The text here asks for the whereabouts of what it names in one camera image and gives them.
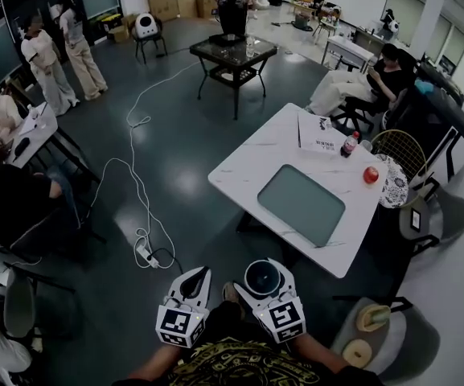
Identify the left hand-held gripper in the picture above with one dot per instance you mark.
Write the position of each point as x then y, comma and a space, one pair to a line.
175, 322

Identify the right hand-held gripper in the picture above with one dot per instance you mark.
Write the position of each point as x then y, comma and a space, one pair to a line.
284, 320

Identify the grey ribbed cup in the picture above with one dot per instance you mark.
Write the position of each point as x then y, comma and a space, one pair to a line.
261, 280

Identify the person's right forearm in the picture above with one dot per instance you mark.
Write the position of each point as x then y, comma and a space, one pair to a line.
320, 352

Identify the person's left forearm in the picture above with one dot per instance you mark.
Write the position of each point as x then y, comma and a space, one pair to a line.
159, 362

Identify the person's left shoe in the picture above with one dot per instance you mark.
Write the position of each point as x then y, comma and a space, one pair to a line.
230, 292

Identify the white power strip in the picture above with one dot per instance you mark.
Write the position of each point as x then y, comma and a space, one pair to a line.
147, 255

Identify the person's black printed t-shirt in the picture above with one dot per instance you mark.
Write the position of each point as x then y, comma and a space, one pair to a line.
239, 360

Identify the beige green toy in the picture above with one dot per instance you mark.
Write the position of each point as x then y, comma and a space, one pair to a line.
372, 318

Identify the beige donut toy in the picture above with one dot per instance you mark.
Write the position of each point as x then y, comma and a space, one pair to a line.
357, 353

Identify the white marble table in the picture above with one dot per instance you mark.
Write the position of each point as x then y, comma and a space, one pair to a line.
255, 159

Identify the red apple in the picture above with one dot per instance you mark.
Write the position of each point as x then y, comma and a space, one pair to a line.
370, 175

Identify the white printed card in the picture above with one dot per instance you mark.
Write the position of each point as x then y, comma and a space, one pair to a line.
316, 135

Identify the cola bottle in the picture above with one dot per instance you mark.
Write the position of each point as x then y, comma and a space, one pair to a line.
349, 146

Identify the black white patterned cushion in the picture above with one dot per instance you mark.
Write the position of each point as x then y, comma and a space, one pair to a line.
394, 183

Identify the grey shell chair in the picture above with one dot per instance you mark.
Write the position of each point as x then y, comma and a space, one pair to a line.
18, 304

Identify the grey chair with label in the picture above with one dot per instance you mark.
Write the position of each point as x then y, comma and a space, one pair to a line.
452, 219

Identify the white meeting table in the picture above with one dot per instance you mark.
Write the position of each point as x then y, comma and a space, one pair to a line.
30, 151

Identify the black case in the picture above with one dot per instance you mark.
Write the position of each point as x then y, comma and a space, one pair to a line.
21, 147

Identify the white papers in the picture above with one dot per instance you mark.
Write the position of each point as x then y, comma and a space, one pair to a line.
32, 121

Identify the black glass table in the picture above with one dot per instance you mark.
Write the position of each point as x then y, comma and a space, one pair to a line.
231, 52

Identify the clear plastic bottle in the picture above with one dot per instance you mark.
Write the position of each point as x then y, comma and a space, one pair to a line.
250, 48

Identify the black metal chair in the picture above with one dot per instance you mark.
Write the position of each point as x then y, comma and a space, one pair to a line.
149, 39

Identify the white desk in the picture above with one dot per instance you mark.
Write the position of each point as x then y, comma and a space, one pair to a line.
348, 46

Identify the teal cloth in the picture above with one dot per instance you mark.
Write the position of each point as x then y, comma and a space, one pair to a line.
424, 87

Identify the small open cardboard box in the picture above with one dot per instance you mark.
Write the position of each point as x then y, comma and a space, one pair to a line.
119, 34

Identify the white pet carrier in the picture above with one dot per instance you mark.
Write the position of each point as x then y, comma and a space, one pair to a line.
147, 26

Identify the yellow black bin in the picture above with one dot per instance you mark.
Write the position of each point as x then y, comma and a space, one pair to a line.
111, 22

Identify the low cardboard box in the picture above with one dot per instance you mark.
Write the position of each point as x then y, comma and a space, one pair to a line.
205, 6

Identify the medium cardboard box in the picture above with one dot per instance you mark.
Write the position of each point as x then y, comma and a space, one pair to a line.
186, 3

